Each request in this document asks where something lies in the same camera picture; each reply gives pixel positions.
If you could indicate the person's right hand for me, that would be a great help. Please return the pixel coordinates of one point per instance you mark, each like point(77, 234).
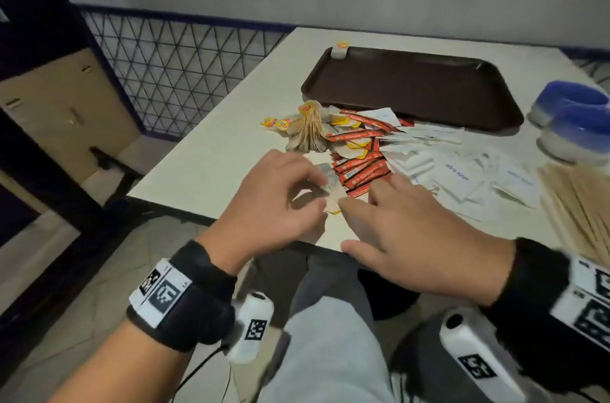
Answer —
point(429, 245)

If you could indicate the person's left hand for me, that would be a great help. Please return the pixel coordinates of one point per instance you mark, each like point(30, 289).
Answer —
point(262, 212)

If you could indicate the tea bag with yellow tag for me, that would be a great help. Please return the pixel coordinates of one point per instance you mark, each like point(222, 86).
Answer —
point(333, 193)
point(340, 52)

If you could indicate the pile of white sugar sachets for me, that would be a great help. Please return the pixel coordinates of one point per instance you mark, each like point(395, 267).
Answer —
point(457, 176)

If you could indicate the pile of tea bags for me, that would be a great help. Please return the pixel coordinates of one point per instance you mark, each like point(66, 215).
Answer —
point(310, 131)

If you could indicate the pile of red coffee sticks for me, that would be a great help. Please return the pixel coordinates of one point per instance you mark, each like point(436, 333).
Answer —
point(362, 171)

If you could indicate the pile of wooden stirrers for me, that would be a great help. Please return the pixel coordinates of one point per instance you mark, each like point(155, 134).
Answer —
point(581, 207)

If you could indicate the brown plastic tray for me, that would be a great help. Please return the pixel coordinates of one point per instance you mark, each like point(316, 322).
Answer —
point(414, 88)

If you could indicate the person's left forearm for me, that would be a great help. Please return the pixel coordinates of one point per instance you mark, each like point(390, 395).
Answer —
point(124, 369)

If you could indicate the blue and white bowl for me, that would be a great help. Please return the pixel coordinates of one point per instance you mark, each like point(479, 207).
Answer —
point(581, 131)
point(562, 95)

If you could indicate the brown cardboard box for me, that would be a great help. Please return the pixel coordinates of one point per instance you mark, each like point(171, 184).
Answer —
point(62, 116)

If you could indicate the dark blue cabinet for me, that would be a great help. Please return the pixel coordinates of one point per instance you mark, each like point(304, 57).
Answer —
point(33, 12)

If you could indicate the black table pedestal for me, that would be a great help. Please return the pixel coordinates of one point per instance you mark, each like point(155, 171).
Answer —
point(386, 295)

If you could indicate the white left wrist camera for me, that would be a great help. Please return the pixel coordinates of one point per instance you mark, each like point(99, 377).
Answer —
point(250, 326)

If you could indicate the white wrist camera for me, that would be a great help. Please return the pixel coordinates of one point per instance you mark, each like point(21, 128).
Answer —
point(472, 360)
point(250, 326)

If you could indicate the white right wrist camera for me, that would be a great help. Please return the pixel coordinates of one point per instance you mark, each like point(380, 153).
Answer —
point(472, 360)

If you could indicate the black metal furniture frame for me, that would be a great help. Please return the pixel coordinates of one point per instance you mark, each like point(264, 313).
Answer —
point(112, 188)

